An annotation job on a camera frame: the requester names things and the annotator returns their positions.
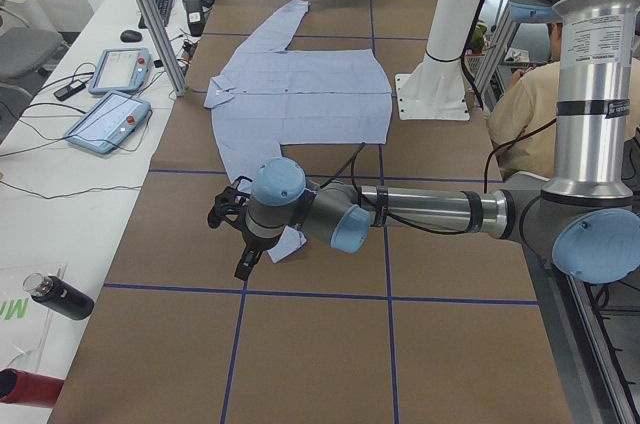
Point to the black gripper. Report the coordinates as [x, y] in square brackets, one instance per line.
[255, 242]

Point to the light blue striped shirt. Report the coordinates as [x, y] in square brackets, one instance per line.
[268, 96]

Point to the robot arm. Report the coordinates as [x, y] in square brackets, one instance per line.
[580, 219]

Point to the black box with label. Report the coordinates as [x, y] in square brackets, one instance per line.
[195, 17]

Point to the black computer mouse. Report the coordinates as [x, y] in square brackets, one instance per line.
[130, 36]

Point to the black water bottle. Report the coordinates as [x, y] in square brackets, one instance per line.
[59, 296]

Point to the near blue teach pendant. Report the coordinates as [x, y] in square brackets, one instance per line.
[108, 123]

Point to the blue teach pendant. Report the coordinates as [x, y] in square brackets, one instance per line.
[108, 123]
[123, 70]

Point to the far blue teach pendant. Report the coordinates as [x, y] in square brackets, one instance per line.
[123, 70]

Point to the red cylinder bottle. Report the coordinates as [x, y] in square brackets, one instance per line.
[30, 389]

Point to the person in beige shirt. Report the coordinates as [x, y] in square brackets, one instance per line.
[528, 104]

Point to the grey office chair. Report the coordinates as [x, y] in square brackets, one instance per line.
[25, 50]

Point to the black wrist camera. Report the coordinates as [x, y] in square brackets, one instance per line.
[230, 206]

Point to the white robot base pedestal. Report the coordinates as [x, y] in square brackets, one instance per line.
[435, 89]

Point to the aluminium frame post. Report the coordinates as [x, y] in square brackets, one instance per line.
[155, 25]

